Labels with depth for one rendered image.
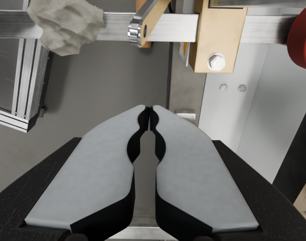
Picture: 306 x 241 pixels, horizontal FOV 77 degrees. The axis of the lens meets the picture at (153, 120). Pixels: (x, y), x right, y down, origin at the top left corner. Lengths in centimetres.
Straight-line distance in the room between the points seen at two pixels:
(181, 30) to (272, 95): 33
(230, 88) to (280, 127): 16
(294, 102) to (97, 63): 98
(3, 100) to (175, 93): 99
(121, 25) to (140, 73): 92
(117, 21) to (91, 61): 95
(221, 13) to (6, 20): 25
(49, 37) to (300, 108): 43
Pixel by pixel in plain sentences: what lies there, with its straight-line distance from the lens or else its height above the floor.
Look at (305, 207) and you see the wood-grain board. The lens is 46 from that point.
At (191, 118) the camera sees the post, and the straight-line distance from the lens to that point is 44.
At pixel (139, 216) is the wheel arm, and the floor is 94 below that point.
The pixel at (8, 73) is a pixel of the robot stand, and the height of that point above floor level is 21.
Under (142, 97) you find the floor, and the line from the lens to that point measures 122.
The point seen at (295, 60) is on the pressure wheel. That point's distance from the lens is 28.
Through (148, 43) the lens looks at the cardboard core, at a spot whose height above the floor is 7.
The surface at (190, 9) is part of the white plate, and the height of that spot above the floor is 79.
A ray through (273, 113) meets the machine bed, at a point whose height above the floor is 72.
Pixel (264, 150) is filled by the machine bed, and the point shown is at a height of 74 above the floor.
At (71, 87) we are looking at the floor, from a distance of 129.
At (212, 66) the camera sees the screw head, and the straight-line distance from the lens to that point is 25.
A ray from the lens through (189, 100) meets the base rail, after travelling 46.
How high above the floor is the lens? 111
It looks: 60 degrees down
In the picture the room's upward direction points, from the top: 179 degrees counter-clockwise
